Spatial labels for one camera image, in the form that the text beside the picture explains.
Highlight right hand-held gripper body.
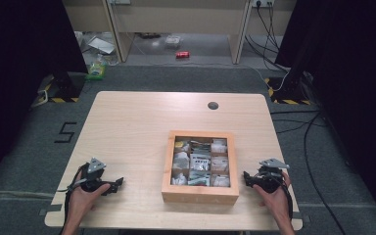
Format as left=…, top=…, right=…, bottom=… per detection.
left=256, top=158, right=290, bottom=194

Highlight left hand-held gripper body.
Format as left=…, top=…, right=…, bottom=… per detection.
left=77, top=158, right=113, bottom=194

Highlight wooden box with glass lid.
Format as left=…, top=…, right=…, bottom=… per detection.
left=161, top=129, right=241, bottom=207

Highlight person's left hand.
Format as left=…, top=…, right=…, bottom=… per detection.
left=66, top=183, right=112, bottom=223

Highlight person's right hand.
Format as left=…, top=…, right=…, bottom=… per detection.
left=253, top=171, right=294, bottom=220

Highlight grey floor tape strip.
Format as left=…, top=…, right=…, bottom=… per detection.
left=38, top=204, right=64, bottom=216

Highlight green white sachets stack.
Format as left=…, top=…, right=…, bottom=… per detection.
left=188, top=170, right=212, bottom=187

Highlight white printed sachets stack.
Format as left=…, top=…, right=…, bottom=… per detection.
left=189, top=153, right=212, bottom=171

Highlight dark striped sachets stack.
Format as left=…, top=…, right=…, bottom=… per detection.
left=190, top=140, right=212, bottom=154

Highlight crumpled white sachets stack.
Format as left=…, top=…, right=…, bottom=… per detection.
left=170, top=172, right=189, bottom=187

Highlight grey white sachets stack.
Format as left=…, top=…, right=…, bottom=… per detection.
left=172, top=152, right=191, bottom=170

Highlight yellow sachets stack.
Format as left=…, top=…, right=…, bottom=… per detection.
left=174, top=140, right=191, bottom=153

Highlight black stand base striped tape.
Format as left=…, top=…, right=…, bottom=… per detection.
left=42, top=71, right=86, bottom=104
left=263, top=73, right=313, bottom=106

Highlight green plastic pack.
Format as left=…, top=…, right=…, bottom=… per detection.
left=84, top=53, right=108, bottom=82

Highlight black curtain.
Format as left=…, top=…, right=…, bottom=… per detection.
left=274, top=0, right=376, bottom=231
left=0, top=0, right=89, bottom=194

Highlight white plastic sheet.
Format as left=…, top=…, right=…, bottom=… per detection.
left=87, top=35, right=117, bottom=55

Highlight clear plastic container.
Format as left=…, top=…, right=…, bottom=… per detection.
left=164, top=34, right=182, bottom=50

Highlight narrow beige desk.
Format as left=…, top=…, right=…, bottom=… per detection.
left=62, top=0, right=113, bottom=33

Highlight wide beige desk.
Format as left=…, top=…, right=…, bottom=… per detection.
left=104, top=0, right=254, bottom=66

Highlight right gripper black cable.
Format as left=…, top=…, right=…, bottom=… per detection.
left=282, top=172, right=296, bottom=222

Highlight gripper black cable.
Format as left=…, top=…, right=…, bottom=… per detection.
left=282, top=172, right=296, bottom=222
left=57, top=164, right=90, bottom=235

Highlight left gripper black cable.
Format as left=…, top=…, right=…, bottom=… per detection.
left=57, top=164, right=90, bottom=235

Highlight black floor cables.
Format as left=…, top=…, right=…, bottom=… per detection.
left=269, top=109, right=348, bottom=235

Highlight thick white looped cable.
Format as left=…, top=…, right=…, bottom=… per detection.
left=30, top=89, right=49, bottom=109

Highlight thin white floor cable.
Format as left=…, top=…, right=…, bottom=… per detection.
left=240, top=63, right=290, bottom=93

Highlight black socket cables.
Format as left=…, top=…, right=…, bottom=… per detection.
left=244, top=2, right=290, bottom=73

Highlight white wall power socket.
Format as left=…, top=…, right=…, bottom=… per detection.
left=252, top=0, right=275, bottom=9

